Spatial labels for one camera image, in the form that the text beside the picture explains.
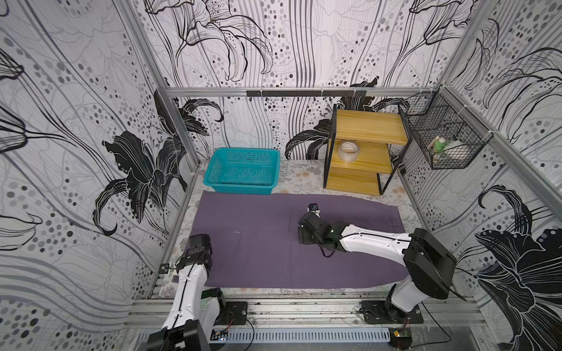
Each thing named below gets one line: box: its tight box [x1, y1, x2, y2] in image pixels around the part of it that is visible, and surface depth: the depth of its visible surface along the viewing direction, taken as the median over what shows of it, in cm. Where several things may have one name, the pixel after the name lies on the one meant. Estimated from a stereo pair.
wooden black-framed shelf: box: [323, 103, 413, 196], surface depth 100 cm
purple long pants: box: [184, 191, 410, 289], surface depth 94 cm
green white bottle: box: [433, 137, 447, 153], surface depth 80 cm
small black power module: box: [388, 327, 412, 351], surface depth 71 cm
